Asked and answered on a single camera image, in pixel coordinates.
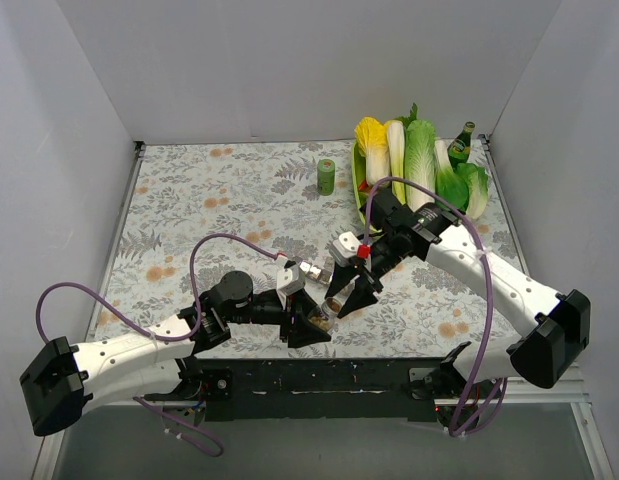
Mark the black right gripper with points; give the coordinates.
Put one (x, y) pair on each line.
(364, 268)

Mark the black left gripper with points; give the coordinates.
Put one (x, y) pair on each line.
(289, 316)

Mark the clear pill bottle gold capsules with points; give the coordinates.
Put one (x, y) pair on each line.
(324, 315)

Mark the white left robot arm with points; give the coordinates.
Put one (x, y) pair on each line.
(66, 381)

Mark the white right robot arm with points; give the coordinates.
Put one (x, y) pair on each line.
(551, 329)

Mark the green cylindrical container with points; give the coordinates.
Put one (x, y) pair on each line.
(326, 169)

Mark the green plastic basin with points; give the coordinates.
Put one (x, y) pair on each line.
(358, 174)

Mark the bok choy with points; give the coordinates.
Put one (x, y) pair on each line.
(449, 185)

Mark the yellow napa cabbage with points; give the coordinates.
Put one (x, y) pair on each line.
(372, 144)

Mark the white green leek stalk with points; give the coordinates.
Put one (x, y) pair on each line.
(395, 136)

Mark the floral tablecloth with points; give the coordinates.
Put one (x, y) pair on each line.
(201, 211)

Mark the large green napa cabbage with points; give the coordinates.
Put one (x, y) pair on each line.
(419, 160)

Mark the green Perrier glass bottle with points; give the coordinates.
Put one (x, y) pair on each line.
(460, 148)

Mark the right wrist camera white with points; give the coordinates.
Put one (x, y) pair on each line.
(348, 250)

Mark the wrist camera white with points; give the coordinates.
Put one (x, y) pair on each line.
(348, 250)
(290, 279)

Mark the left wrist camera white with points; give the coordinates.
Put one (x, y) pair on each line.
(290, 279)

